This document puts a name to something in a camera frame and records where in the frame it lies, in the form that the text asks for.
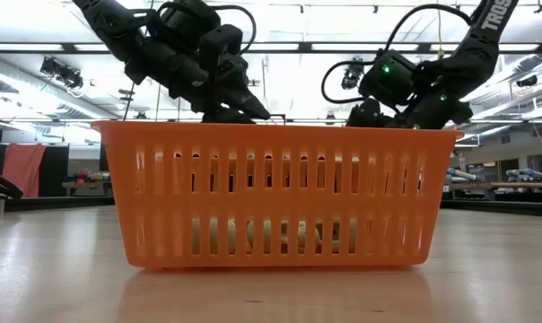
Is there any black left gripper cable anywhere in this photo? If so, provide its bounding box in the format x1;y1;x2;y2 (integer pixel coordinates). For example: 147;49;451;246
212;3;258;55

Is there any red cloth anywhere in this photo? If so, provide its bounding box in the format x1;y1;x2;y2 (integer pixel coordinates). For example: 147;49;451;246
0;143;47;199

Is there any black overhead mounted device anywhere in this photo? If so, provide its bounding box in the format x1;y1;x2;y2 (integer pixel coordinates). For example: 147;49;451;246
515;74;539;89
341;57;366;91
39;56;84;90

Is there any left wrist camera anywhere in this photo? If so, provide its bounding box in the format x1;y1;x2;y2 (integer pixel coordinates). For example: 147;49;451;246
197;24;246;113

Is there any black overhead frame rail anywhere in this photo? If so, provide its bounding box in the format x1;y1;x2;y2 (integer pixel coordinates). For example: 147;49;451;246
0;41;542;54

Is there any black curved object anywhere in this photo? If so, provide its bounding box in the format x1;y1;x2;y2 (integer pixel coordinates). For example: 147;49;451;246
0;172;24;201

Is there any background shelf with items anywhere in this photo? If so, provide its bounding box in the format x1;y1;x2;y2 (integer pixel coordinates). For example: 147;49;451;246
60;168;116;197

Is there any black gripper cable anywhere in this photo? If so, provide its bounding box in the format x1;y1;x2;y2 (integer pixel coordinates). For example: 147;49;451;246
320;3;474;105
212;3;258;55

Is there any black cloth panel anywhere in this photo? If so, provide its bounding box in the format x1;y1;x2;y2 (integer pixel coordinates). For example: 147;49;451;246
39;144;70;198

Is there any yellow hanging cord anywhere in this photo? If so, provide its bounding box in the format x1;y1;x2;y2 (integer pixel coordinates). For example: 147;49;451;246
435;0;445;62

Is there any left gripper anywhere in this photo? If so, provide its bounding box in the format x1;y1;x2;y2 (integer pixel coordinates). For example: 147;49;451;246
125;40;272;125

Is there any orange slotted plastic basket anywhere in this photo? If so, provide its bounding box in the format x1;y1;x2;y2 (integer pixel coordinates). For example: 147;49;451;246
91;119;465;270

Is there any wooden background table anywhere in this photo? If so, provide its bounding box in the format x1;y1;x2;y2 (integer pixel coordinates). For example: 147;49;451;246
445;166;542;204

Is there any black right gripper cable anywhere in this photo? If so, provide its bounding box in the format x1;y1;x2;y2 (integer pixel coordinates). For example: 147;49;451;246
320;3;474;105

